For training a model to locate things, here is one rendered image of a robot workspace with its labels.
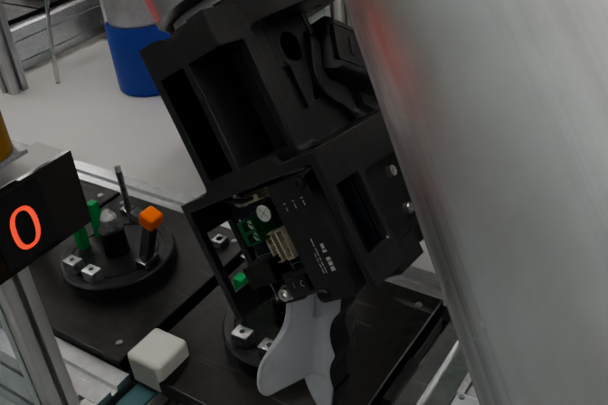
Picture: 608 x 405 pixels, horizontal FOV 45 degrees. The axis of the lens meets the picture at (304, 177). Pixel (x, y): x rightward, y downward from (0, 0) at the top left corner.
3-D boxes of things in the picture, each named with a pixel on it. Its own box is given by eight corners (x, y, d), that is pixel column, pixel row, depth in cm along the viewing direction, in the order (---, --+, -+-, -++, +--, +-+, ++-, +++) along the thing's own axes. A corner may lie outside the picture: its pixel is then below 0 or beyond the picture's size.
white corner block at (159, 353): (194, 367, 77) (187, 339, 75) (165, 397, 74) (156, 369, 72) (162, 352, 80) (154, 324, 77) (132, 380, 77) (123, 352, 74)
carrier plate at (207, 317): (443, 313, 80) (443, 298, 79) (327, 481, 64) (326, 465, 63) (268, 252, 93) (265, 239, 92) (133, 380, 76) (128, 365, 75)
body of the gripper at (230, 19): (240, 339, 29) (104, 65, 28) (345, 251, 36) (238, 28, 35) (394, 304, 25) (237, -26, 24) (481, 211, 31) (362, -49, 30)
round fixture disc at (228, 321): (381, 313, 79) (380, 298, 78) (309, 403, 69) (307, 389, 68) (275, 275, 86) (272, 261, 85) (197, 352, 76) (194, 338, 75)
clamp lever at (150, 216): (158, 256, 87) (164, 213, 81) (147, 266, 85) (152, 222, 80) (136, 240, 88) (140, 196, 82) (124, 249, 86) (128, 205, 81)
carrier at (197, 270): (258, 249, 94) (244, 165, 87) (123, 375, 77) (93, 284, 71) (125, 203, 106) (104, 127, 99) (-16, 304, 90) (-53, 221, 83)
